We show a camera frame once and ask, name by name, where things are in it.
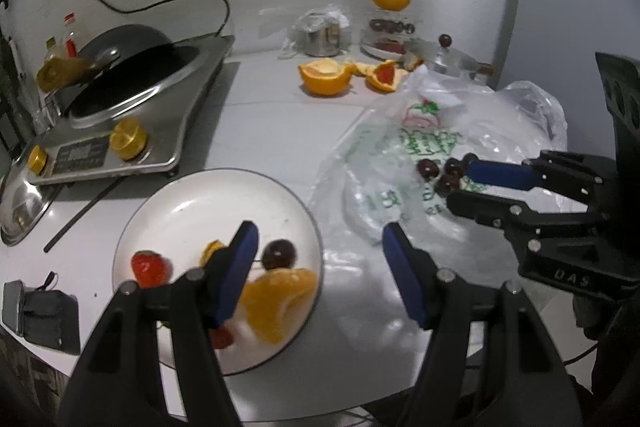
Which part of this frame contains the clear food container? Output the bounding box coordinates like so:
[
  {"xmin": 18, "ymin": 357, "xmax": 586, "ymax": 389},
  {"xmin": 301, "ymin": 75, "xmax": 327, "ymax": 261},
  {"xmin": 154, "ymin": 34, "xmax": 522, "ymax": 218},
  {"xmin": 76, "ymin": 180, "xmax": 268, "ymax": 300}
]
[{"xmin": 360, "ymin": 7, "xmax": 418, "ymax": 60}]

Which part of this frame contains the peeled orange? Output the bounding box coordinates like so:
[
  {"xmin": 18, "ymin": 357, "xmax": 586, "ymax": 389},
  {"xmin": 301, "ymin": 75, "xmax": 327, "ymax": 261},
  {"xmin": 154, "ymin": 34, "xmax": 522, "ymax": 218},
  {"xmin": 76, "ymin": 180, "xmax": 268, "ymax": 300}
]
[{"xmin": 239, "ymin": 268, "xmax": 319, "ymax": 345}]

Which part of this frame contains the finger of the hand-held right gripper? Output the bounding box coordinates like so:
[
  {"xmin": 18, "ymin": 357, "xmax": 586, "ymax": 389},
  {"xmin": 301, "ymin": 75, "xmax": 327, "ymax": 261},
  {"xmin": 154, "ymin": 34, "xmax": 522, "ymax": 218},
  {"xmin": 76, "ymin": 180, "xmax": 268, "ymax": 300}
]
[
  {"xmin": 445, "ymin": 191, "xmax": 608, "ymax": 258},
  {"xmin": 466, "ymin": 150, "xmax": 618, "ymax": 212}
]

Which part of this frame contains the black metal rack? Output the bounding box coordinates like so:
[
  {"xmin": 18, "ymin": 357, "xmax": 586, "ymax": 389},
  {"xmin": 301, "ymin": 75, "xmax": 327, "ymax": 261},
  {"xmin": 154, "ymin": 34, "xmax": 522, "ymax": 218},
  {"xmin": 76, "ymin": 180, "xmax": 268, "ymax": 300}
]
[{"xmin": 0, "ymin": 32, "xmax": 23, "ymax": 152}]

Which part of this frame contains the glass lid with knob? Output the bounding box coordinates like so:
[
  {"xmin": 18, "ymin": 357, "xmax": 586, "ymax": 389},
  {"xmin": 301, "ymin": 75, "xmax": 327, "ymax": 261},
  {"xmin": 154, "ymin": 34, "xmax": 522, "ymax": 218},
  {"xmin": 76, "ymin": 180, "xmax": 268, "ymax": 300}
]
[{"xmin": 405, "ymin": 34, "xmax": 496, "ymax": 80}]

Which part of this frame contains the black pouch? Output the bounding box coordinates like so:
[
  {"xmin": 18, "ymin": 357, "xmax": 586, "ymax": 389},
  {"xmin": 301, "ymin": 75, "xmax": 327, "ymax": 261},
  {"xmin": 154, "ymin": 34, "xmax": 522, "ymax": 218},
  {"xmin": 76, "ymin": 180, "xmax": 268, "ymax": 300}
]
[{"xmin": 22, "ymin": 289, "xmax": 82, "ymax": 356}]

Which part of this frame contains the large steel pot lid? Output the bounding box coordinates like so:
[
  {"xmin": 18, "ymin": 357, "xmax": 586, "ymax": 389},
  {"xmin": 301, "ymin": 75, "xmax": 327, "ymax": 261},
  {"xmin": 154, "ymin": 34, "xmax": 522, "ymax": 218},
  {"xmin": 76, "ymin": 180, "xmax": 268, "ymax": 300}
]
[{"xmin": 0, "ymin": 154, "xmax": 63, "ymax": 248}]

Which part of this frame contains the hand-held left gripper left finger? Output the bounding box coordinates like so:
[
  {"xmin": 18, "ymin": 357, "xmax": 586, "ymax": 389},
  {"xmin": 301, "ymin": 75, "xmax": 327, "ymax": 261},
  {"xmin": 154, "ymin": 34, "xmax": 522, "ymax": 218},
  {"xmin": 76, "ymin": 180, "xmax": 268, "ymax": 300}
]
[{"xmin": 59, "ymin": 220, "xmax": 261, "ymax": 427}]

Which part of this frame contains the dark phone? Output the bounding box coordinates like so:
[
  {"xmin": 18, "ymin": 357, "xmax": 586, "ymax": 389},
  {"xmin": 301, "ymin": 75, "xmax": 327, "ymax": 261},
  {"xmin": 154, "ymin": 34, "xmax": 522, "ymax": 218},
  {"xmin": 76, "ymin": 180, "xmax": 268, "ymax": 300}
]
[{"xmin": 1, "ymin": 279, "xmax": 28, "ymax": 335}]

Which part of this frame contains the small pot lid with knob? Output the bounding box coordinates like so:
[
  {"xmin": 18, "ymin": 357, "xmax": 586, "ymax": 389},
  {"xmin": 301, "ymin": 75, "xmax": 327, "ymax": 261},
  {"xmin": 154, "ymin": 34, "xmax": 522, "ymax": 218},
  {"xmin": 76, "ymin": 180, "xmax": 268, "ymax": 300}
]
[{"xmin": 407, "ymin": 34, "xmax": 483, "ymax": 75}]

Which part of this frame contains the printed clear plastic bag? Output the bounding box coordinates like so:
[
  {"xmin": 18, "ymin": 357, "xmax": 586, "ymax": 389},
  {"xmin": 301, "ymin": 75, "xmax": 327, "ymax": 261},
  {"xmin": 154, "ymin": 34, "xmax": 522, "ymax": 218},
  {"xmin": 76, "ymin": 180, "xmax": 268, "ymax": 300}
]
[{"xmin": 305, "ymin": 69, "xmax": 571, "ymax": 333}]

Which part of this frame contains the steel induction cooker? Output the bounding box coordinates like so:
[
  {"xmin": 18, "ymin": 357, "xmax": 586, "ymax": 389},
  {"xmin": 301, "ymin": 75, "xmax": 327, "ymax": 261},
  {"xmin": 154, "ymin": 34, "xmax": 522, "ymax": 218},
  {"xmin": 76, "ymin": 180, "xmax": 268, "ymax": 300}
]
[{"xmin": 25, "ymin": 34, "xmax": 236, "ymax": 185}]

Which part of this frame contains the small orange segment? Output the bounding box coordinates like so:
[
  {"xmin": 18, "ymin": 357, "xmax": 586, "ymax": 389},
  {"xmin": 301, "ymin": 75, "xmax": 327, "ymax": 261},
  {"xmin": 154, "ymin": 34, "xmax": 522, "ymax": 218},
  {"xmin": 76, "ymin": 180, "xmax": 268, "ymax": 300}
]
[{"xmin": 200, "ymin": 240, "xmax": 227, "ymax": 268}]

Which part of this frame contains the white round plate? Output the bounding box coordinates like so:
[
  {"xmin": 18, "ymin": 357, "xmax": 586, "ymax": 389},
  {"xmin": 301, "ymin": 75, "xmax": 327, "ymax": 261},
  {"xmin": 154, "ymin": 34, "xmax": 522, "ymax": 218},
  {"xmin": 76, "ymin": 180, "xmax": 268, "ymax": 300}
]
[{"xmin": 112, "ymin": 168, "xmax": 325, "ymax": 377}]

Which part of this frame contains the black chopstick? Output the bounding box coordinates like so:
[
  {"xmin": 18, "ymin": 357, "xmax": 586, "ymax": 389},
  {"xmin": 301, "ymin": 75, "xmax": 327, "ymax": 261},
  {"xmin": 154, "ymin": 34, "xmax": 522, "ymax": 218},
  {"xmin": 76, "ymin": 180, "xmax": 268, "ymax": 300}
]
[{"xmin": 44, "ymin": 179, "xmax": 121, "ymax": 254}]

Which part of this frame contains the red strawberry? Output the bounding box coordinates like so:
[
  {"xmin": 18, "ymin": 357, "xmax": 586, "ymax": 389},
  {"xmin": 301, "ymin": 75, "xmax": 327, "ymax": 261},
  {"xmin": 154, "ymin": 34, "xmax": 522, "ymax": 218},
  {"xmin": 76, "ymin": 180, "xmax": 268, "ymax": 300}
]
[
  {"xmin": 131, "ymin": 250, "xmax": 172, "ymax": 289},
  {"xmin": 210, "ymin": 327, "xmax": 235, "ymax": 350}
]

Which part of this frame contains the steel cup in wrap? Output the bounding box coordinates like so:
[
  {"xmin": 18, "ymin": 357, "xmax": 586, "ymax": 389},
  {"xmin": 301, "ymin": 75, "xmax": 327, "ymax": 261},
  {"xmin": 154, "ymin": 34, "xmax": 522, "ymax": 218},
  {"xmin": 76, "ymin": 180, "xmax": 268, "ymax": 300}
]
[{"xmin": 259, "ymin": 4, "xmax": 351, "ymax": 60}]

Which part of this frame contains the red label bottle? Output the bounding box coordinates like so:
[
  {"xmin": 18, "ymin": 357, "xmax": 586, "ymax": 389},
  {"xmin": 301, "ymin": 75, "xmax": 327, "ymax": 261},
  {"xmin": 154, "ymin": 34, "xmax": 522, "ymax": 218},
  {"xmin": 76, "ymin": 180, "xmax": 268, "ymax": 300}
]
[{"xmin": 62, "ymin": 12, "xmax": 81, "ymax": 58}]

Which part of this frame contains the orange peel piece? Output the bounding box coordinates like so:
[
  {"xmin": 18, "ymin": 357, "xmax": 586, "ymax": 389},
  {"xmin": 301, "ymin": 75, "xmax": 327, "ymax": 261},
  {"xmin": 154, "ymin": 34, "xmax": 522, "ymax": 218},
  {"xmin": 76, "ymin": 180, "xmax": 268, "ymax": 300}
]
[{"xmin": 355, "ymin": 59, "xmax": 408, "ymax": 94}]

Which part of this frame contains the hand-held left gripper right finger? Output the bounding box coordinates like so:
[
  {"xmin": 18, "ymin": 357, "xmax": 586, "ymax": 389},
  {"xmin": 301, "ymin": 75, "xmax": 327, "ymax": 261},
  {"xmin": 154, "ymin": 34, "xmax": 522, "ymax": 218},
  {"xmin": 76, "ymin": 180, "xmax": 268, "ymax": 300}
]
[{"xmin": 381, "ymin": 222, "xmax": 581, "ymax": 427}]

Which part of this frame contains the hollow orange peel half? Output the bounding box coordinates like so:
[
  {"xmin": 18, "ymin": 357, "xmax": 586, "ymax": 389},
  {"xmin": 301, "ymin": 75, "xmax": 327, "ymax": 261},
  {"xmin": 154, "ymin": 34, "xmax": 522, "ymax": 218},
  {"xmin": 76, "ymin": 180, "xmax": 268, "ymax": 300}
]
[{"xmin": 299, "ymin": 58, "xmax": 353, "ymax": 96}]

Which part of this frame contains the black wok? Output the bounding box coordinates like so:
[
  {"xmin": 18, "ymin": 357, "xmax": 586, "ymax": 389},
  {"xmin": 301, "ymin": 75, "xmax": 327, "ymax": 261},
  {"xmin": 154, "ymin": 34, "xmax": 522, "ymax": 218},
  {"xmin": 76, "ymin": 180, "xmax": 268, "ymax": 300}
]
[{"xmin": 37, "ymin": 24, "xmax": 173, "ymax": 92}]

